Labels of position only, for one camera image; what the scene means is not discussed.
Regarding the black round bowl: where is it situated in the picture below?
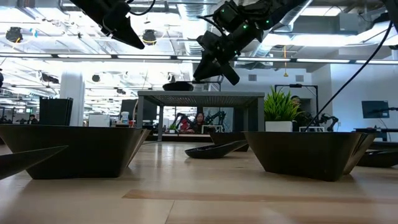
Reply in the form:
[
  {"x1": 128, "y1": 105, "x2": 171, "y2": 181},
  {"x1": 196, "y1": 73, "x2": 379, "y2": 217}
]
[{"x1": 162, "y1": 81, "x2": 195, "y2": 92}]

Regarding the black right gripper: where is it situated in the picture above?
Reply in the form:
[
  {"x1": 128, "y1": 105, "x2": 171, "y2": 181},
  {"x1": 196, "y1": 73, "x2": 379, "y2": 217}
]
[{"x1": 192, "y1": 0, "x2": 271, "y2": 86}]

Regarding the black teardrop mini plate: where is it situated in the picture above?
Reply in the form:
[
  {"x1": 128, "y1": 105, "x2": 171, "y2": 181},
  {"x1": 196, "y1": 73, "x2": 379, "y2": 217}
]
[
  {"x1": 356, "y1": 149, "x2": 398, "y2": 169},
  {"x1": 0, "y1": 145, "x2": 69, "y2": 181},
  {"x1": 184, "y1": 139, "x2": 249, "y2": 160}
]

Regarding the green plant in white pot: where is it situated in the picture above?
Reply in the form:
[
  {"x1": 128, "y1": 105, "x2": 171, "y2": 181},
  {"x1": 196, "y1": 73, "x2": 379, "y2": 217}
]
[{"x1": 263, "y1": 86, "x2": 302, "y2": 133}]

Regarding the yellow hanging cord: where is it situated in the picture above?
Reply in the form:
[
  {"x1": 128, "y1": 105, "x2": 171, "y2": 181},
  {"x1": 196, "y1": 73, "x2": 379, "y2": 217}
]
[{"x1": 282, "y1": 45, "x2": 289, "y2": 78}]

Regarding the black round ceiling fixture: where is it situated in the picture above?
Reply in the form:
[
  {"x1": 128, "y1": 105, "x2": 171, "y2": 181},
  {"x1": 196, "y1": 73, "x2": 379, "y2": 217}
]
[
  {"x1": 142, "y1": 29, "x2": 157, "y2": 46},
  {"x1": 5, "y1": 26, "x2": 24, "y2": 44}
]

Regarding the black wall monitor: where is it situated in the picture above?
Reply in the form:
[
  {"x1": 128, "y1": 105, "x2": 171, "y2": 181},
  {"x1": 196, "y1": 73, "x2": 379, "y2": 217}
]
[{"x1": 361, "y1": 100, "x2": 391, "y2": 119}]

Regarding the black stand frame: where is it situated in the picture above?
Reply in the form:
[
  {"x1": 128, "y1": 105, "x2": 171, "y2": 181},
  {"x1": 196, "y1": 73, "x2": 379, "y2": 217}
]
[{"x1": 274, "y1": 83, "x2": 319, "y2": 131}]

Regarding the black square mini bowl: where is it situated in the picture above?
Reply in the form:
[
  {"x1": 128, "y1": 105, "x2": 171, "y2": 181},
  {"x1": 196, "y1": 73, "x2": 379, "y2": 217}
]
[
  {"x1": 0, "y1": 124, "x2": 152, "y2": 180},
  {"x1": 242, "y1": 131, "x2": 377, "y2": 182},
  {"x1": 208, "y1": 131, "x2": 250, "y2": 152}
]

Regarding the grey perforated metal shelf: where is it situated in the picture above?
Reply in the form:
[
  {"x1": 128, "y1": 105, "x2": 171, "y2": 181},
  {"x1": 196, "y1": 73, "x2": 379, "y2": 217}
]
[{"x1": 136, "y1": 90, "x2": 266, "y2": 142}]

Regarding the black partition panel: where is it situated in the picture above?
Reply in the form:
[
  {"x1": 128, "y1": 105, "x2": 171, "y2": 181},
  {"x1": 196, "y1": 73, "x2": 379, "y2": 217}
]
[{"x1": 39, "y1": 97, "x2": 74, "y2": 126}]

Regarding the black cable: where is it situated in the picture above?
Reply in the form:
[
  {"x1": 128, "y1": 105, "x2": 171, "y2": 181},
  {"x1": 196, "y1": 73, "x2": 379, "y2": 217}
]
[{"x1": 303, "y1": 18, "x2": 396, "y2": 133}]

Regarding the white round column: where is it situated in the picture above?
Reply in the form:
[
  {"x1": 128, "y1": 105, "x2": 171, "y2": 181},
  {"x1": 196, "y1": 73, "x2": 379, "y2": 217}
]
[{"x1": 59, "y1": 70, "x2": 86, "y2": 127}]

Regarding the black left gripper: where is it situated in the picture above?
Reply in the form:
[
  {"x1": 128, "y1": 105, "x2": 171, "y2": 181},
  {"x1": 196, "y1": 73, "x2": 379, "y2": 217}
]
[{"x1": 70, "y1": 0, "x2": 146, "y2": 50}]

